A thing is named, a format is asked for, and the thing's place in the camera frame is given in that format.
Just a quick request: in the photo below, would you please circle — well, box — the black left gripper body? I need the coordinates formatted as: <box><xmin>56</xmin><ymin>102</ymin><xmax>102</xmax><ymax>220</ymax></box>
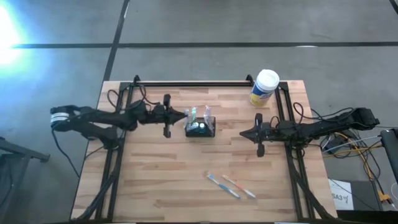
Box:
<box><xmin>151</xmin><ymin>93</ymin><xmax>172</xmax><ymax>139</ymax></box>

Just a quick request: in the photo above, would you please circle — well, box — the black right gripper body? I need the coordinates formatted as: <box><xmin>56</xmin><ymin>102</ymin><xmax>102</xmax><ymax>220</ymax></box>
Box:
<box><xmin>254</xmin><ymin>112</ymin><xmax>282</xmax><ymax>158</ymax></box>

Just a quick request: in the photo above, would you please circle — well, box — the orange toothbrush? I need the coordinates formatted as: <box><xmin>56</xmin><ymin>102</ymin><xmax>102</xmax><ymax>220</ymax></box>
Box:
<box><xmin>221</xmin><ymin>174</ymin><xmax>257</xmax><ymax>199</ymax></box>

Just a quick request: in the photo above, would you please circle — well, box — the disinfecting wipes canister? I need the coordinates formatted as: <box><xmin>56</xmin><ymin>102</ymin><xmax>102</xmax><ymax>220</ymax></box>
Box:
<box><xmin>249</xmin><ymin>68</ymin><xmax>280</xmax><ymax>108</ymax></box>

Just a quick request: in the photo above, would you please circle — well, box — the white paper sheet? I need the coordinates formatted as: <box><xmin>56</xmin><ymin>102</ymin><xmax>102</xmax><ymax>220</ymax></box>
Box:
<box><xmin>328</xmin><ymin>178</ymin><xmax>355</xmax><ymax>211</ymax></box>

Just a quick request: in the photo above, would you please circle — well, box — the black flat case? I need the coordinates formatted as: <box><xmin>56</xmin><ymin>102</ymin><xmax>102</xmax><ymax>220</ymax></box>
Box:
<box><xmin>335</xmin><ymin>179</ymin><xmax>384</xmax><ymax>212</ymax></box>

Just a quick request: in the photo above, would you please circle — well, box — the black monitor edge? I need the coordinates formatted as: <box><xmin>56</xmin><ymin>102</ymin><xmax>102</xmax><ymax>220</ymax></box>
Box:
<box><xmin>380</xmin><ymin>128</ymin><xmax>398</xmax><ymax>185</ymax></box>

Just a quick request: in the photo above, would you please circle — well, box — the black box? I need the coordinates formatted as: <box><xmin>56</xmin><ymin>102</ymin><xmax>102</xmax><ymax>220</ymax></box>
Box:
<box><xmin>336</xmin><ymin>210</ymin><xmax>398</xmax><ymax>224</ymax></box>

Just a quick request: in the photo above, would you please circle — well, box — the black metal stand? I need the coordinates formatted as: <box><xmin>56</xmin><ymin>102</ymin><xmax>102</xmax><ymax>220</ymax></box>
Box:
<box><xmin>0</xmin><ymin>136</ymin><xmax>50</xmax><ymax>218</ymax></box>

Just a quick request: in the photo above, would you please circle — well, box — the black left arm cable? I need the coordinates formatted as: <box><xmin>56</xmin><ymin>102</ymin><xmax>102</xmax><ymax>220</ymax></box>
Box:
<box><xmin>49</xmin><ymin>83</ymin><xmax>162</xmax><ymax>179</ymax></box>

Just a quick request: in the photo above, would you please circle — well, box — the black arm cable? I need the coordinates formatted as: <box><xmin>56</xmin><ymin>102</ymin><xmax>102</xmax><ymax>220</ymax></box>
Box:
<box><xmin>49</xmin><ymin>83</ymin><xmax>162</xmax><ymax>179</ymax></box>
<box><xmin>292</xmin><ymin>101</ymin><xmax>355</xmax><ymax>121</ymax></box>

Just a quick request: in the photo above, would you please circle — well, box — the black wire basket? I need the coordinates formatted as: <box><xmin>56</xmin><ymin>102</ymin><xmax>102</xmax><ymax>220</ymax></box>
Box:
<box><xmin>185</xmin><ymin>116</ymin><xmax>216</xmax><ymax>138</ymax></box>

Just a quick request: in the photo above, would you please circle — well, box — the black aluminium rig frame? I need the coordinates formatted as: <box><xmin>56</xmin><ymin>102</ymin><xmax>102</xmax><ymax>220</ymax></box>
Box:
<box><xmin>74</xmin><ymin>74</ymin><xmax>338</xmax><ymax>223</ymax></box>

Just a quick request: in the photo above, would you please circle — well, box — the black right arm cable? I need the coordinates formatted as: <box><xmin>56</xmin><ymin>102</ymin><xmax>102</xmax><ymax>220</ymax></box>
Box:
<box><xmin>292</xmin><ymin>101</ymin><xmax>355</xmax><ymax>121</ymax></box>

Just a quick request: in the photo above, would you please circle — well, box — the white cable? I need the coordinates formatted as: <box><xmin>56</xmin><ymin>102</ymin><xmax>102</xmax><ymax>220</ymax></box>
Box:
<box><xmin>322</xmin><ymin>135</ymin><xmax>382</xmax><ymax>154</ymax></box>

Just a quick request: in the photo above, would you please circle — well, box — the yellow cable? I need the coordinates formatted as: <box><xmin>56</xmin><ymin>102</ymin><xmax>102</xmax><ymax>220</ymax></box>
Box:
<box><xmin>323</xmin><ymin>130</ymin><xmax>385</xmax><ymax>197</ymax></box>

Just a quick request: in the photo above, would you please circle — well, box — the orange cable connector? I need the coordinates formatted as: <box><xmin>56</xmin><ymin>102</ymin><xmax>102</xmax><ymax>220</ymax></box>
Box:
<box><xmin>377</xmin><ymin>190</ymin><xmax>391</xmax><ymax>203</ymax></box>

